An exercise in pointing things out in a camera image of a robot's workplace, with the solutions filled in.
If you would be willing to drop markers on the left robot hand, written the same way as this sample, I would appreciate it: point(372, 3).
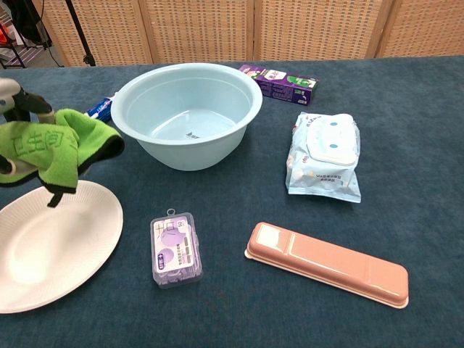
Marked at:
point(32, 105)

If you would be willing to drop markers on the green microfibre cloth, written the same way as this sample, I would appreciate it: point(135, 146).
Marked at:
point(54, 145)

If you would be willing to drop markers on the white paper plate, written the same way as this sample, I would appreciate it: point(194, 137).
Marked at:
point(54, 246)

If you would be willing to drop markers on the black metal rack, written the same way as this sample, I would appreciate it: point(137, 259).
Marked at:
point(12, 58)

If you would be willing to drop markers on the blue white toothpaste tube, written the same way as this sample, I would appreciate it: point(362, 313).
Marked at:
point(101, 108)

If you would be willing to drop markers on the black hanging garment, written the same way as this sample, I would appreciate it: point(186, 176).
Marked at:
point(30, 21)

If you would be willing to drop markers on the black tripod stand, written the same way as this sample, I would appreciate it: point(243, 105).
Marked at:
point(81, 36)

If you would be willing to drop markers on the light blue plastic basin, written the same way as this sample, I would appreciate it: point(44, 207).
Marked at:
point(188, 108)

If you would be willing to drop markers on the purple floss pick box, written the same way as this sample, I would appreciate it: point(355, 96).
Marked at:
point(175, 250)

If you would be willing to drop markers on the wicker folding screen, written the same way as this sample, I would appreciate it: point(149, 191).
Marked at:
point(253, 29)

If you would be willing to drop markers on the purple toothpaste box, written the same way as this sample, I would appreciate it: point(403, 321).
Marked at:
point(282, 85)

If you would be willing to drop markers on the blue wet wipes pack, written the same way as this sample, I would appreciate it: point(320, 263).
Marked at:
point(326, 159)

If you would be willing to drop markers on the pink cutlery case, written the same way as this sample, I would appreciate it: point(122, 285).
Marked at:
point(326, 262)

